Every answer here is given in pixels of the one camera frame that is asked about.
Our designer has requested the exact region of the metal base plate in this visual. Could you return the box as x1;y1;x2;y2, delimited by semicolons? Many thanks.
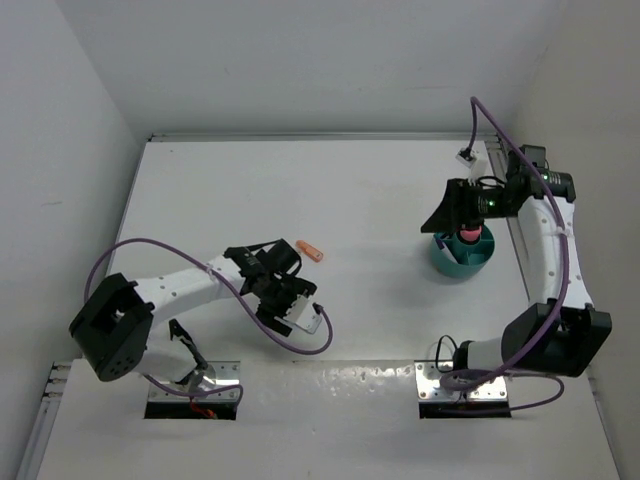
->
414;361;508;404
147;361;243;404

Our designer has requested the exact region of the pink highlighter marker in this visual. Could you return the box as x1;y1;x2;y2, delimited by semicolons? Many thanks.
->
459;227;482;243

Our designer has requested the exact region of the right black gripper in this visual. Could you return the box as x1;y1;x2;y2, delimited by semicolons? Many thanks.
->
421;178;516;233

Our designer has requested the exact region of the teal round divided organizer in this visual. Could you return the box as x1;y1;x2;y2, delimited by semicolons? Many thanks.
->
429;226;495;280

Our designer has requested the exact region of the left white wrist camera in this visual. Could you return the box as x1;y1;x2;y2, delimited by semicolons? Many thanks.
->
282;295;321;335

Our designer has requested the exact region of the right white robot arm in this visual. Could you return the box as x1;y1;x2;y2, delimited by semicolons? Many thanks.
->
421;145;612;379

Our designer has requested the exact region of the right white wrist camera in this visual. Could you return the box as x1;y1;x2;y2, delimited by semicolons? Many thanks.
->
456;147;488;182

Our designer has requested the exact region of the purple capped white marker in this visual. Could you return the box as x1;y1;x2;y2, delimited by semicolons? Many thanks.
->
435;237;456;263

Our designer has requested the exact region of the green capped white marker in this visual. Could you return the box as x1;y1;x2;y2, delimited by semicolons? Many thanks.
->
444;246;463;264

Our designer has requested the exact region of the orange highlighter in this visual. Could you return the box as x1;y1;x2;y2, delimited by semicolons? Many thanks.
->
295;240;324;263

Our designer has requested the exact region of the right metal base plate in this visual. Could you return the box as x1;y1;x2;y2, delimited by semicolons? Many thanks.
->
414;361;508;404

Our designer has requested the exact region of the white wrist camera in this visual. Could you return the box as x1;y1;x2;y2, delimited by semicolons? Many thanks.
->
456;147;488;182
282;295;321;335

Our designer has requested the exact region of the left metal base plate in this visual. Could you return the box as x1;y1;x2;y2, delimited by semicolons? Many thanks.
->
147;361;243;404

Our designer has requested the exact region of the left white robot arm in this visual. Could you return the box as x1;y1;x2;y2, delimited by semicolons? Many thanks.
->
69;239;322;385

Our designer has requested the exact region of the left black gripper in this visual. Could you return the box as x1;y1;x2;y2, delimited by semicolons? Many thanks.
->
254;273;316;335

